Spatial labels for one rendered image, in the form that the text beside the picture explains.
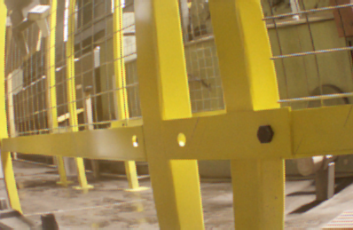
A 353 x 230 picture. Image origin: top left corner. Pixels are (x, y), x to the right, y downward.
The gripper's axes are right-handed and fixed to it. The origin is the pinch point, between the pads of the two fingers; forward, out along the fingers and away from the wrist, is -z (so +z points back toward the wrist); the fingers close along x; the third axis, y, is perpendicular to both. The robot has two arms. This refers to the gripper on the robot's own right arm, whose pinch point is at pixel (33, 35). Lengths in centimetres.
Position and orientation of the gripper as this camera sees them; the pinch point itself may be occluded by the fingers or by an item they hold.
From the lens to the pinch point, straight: 103.1
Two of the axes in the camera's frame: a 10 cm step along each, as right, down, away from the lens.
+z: -3.8, -8.2, -4.2
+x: 2.7, -5.3, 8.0
